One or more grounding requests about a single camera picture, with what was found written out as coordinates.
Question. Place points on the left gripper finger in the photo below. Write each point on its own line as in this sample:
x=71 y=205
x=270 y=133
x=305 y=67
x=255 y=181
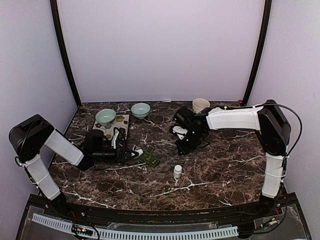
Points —
x=128 y=158
x=128 y=150

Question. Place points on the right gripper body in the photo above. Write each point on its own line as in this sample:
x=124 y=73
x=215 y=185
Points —
x=191 y=143

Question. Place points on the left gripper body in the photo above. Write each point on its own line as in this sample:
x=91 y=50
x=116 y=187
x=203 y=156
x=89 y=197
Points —
x=119 y=150

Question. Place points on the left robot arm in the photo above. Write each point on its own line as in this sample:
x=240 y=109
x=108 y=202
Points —
x=32 y=135

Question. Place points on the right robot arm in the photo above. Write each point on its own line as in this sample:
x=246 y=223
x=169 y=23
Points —
x=267 y=120

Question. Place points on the square floral ceramic plate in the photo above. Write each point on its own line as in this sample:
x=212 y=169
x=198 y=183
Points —
x=121 y=122

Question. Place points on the right teal ceramic bowl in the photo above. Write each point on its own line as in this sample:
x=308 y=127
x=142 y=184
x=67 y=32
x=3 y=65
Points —
x=141 y=110

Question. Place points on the teal ceramic bowl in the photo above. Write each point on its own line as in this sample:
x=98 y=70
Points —
x=106 y=117
x=141 y=110

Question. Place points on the left teal ceramic bowl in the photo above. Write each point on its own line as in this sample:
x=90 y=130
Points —
x=106 y=117

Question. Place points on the cream coral-print mug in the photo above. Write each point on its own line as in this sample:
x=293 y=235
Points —
x=199 y=104

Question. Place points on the small green circuit board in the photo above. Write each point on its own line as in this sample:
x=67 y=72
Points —
x=80 y=230

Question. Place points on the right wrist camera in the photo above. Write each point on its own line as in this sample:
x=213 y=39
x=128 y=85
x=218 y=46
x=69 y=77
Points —
x=178 y=131

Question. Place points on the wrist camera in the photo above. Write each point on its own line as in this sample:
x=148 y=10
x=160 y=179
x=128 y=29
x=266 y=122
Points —
x=119 y=137
x=178 y=131

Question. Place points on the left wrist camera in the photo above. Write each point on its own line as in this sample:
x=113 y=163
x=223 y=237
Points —
x=119 y=137

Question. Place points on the white slotted cable duct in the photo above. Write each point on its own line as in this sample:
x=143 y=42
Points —
x=119 y=231

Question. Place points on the black front table rail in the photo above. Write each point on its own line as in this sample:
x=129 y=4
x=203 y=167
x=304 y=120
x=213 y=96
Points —
x=185 y=205

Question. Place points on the right black frame post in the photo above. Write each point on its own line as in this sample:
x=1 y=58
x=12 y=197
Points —
x=258 y=52

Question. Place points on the black frame post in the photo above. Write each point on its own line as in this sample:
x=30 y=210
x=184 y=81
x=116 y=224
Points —
x=63 y=52
x=258 y=52

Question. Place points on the left black frame post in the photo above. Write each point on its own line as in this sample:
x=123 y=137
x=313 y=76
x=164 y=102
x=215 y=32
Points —
x=63 y=52

